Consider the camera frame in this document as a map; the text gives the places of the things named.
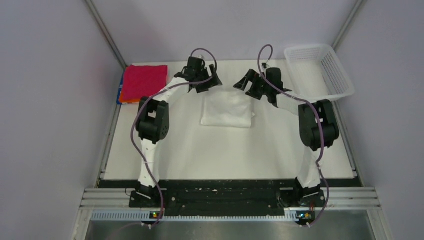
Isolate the left controller board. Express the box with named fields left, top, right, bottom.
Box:
left=140, top=208, right=166, bottom=223

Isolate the right aluminium frame post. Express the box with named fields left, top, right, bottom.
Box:
left=331, top=0, right=368, bottom=52

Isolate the black mounting base rail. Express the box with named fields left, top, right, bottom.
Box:
left=99, top=178, right=362, bottom=220

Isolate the red folded t-shirt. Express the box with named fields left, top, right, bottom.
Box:
left=122, top=65, right=168, bottom=97

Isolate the aluminium frame post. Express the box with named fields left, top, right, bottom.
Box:
left=83, top=0, right=128, bottom=70
left=331, top=0, right=368, bottom=52

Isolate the blue folded t-shirt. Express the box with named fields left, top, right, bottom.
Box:
left=116, top=76, right=124, bottom=105

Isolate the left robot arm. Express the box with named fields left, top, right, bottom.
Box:
left=130, top=56, right=222, bottom=207

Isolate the left aluminium frame post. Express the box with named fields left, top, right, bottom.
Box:
left=83, top=0, right=128, bottom=70

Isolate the right controller board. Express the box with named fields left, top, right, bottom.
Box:
left=284, top=207, right=316, bottom=226

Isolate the white plastic basket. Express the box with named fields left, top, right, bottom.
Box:
left=284, top=44, right=355, bottom=103

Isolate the white printed t-shirt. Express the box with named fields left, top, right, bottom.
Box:
left=200, top=90, right=255, bottom=128

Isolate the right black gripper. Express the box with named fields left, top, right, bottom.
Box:
left=234, top=69, right=272, bottom=101

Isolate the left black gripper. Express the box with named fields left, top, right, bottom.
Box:
left=195, top=64, right=222, bottom=94

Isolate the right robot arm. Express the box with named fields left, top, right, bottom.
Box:
left=233, top=67, right=340, bottom=206

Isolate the controller board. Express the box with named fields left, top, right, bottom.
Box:
left=140, top=208, right=166, bottom=223
left=284, top=207, right=316, bottom=226

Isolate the orange folded t-shirt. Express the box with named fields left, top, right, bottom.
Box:
left=120, top=91, right=143, bottom=105

